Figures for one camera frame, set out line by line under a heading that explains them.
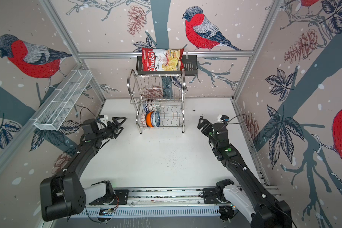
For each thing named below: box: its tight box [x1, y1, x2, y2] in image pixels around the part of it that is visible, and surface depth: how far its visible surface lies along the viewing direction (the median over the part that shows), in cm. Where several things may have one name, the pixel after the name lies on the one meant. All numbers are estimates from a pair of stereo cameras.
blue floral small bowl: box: [151, 110, 161, 128], surface depth 94 cm
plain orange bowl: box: [145, 111, 154, 128], surface depth 93 cm
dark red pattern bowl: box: [147, 103, 154, 113], surface depth 100 cm
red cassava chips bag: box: [141, 47, 185, 72], surface depth 90 cm
